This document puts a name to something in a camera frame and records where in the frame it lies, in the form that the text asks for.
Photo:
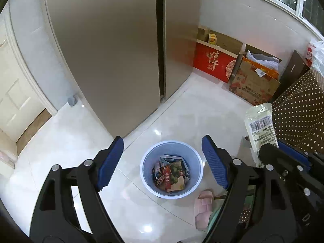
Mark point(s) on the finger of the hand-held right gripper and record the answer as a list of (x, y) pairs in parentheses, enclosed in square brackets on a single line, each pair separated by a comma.
[(293, 151), (278, 160)]

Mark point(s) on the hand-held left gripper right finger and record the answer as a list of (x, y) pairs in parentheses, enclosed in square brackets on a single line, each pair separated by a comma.
[(215, 164)]

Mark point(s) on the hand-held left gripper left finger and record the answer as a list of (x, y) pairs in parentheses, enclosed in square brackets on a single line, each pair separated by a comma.
[(111, 164)]

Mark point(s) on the blue plastic waste bin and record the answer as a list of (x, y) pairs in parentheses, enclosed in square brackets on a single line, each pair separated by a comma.
[(146, 172)]

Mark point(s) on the clear bag with barcode label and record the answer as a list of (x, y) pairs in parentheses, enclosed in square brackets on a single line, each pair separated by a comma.
[(258, 121)]

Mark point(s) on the pile of discarded wrappers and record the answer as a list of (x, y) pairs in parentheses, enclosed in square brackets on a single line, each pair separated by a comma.
[(172, 174)]

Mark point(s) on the round table brown dotted tablecloth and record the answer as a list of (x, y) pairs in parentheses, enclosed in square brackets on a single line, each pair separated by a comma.
[(301, 111)]

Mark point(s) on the pink slipper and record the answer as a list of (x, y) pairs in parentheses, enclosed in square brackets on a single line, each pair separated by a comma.
[(202, 212)]

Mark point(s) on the person's green trousers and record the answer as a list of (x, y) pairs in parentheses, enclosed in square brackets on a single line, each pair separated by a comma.
[(215, 217)]

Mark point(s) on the dark wooden sideboard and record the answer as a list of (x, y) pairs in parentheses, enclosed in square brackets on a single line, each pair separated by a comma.
[(291, 78)]

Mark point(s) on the grey door stopper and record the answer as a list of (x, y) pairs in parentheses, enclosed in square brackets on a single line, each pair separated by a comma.
[(71, 100)]

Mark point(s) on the orange printed cardboard box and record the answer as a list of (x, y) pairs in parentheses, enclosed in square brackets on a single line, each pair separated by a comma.
[(253, 83)]

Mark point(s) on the grey plastic sheet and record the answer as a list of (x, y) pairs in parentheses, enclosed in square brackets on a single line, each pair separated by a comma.
[(263, 60)]

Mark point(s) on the white plastic bag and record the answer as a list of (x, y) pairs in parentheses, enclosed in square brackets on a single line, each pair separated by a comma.
[(316, 55)]

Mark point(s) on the red cardboard box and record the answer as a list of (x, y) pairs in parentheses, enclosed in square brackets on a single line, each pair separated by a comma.
[(212, 60)]

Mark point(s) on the champagne double-door refrigerator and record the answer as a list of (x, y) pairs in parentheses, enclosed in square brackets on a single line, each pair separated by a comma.
[(106, 55)]

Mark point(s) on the open brown cardboard box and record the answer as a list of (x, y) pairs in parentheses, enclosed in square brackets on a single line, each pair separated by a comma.
[(227, 41)]

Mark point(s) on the white panel door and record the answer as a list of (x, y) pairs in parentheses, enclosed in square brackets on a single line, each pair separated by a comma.
[(15, 86)]

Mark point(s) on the small yellow box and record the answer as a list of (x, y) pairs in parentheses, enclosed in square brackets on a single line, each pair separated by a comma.
[(213, 38)]

